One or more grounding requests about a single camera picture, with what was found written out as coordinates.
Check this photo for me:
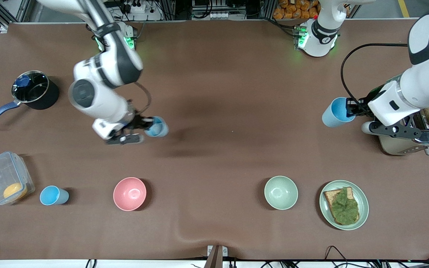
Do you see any blue plastic cup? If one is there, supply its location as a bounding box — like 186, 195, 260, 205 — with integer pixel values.
322, 97, 356, 128
144, 116, 169, 137
39, 185, 70, 206

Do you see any beige and chrome toaster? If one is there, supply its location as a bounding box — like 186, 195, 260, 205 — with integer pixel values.
376, 110, 429, 156

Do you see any pink bowl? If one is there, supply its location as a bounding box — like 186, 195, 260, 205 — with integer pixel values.
113, 177, 147, 211

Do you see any brown table cloth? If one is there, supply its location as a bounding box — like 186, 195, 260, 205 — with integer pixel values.
0, 19, 429, 261

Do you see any toast slice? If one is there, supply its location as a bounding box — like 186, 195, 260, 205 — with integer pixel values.
324, 187, 360, 226

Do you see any pale green plate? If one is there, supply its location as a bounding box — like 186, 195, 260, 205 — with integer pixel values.
319, 180, 369, 231

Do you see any green lettuce leaf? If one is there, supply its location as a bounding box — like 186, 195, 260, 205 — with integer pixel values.
329, 187, 360, 225

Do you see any bag of orange buns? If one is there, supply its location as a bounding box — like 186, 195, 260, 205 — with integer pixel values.
273, 0, 319, 20

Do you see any pale green bowl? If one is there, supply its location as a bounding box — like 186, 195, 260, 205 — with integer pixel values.
264, 176, 299, 210

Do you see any yellow food piece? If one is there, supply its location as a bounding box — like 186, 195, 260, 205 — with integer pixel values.
3, 182, 28, 201

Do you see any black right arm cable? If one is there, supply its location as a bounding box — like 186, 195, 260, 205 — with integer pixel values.
127, 82, 152, 116

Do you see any black pot with blue handle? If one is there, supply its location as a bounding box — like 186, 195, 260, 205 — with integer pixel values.
0, 70, 60, 128

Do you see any black looped cable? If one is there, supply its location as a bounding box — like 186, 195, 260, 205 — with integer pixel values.
324, 245, 349, 268

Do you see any aluminium frame profile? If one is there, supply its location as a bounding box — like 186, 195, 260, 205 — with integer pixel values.
0, 0, 32, 32

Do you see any metal table bracket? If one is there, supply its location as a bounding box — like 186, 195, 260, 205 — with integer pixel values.
204, 245, 228, 268

